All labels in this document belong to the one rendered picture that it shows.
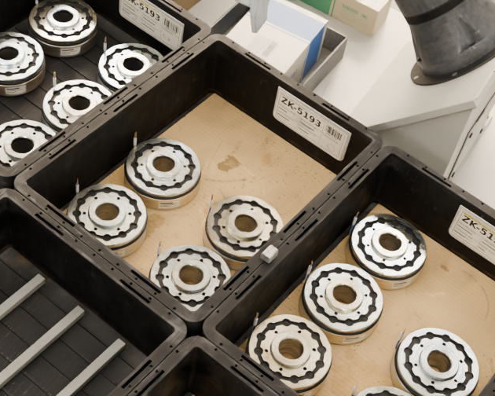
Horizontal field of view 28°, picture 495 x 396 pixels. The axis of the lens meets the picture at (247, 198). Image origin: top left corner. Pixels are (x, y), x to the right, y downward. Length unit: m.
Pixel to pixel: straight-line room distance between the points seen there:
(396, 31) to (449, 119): 0.47
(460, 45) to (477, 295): 0.38
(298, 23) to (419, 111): 0.33
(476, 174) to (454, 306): 0.39
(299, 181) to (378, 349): 0.28
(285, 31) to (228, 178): 0.37
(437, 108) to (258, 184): 0.28
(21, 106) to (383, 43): 0.70
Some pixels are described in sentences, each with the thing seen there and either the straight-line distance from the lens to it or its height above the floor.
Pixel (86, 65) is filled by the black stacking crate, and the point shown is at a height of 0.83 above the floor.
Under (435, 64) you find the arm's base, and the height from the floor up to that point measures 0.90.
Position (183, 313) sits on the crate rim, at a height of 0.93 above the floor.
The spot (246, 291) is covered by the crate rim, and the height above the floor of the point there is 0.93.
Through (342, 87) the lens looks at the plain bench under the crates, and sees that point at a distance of 1.72.
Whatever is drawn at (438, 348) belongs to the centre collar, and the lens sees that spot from 1.23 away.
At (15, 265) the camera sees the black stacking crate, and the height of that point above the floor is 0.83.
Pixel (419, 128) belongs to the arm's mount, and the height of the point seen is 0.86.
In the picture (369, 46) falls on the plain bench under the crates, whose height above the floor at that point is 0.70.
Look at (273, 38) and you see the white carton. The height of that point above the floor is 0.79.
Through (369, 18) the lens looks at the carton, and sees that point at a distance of 1.81.
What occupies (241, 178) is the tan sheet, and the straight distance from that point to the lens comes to 1.37.
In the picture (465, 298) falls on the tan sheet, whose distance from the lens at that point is 1.33.
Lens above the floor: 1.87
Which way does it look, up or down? 50 degrees down
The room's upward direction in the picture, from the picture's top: 12 degrees clockwise
